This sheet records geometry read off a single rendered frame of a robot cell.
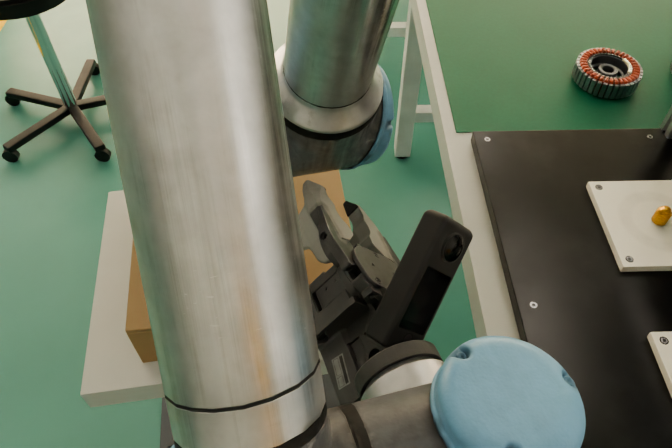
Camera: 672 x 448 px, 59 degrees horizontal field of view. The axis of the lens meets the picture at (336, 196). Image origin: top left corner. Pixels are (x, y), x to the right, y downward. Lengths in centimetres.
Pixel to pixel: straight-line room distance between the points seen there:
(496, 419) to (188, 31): 22
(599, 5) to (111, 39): 123
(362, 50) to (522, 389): 29
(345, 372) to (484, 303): 34
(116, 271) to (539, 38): 88
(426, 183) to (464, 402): 165
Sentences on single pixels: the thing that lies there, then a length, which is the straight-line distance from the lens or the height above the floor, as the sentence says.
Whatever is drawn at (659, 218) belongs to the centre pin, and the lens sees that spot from 91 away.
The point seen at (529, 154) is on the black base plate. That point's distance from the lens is 96.
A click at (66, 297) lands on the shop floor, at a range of 182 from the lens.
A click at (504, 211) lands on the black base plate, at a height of 77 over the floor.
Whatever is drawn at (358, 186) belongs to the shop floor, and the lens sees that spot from 191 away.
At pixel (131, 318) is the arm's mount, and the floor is 83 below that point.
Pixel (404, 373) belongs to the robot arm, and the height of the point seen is 101.
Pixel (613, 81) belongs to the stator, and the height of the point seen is 79.
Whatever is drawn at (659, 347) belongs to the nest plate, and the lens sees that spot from 80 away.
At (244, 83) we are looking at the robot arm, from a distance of 24.
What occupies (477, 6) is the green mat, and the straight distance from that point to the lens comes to 132.
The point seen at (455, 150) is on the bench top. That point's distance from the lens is 97.
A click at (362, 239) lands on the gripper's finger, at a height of 96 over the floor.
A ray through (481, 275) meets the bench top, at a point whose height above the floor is 75.
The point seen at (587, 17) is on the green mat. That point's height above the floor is 75.
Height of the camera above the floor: 142
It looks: 49 degrees down
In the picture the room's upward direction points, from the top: straight up
